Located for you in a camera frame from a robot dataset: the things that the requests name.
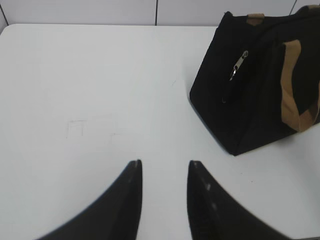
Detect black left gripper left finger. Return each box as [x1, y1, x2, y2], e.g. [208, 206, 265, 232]
[41, 159, 143, 240]

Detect silver zipper pull with ring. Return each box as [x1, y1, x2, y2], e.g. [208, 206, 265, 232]
[229, 50, 249, 81]

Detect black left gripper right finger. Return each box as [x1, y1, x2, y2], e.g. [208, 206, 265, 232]
[187, 160, 287, 240]

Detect black bag with tan handles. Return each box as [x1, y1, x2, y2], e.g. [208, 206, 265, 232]
[189, 5, 320, 156]

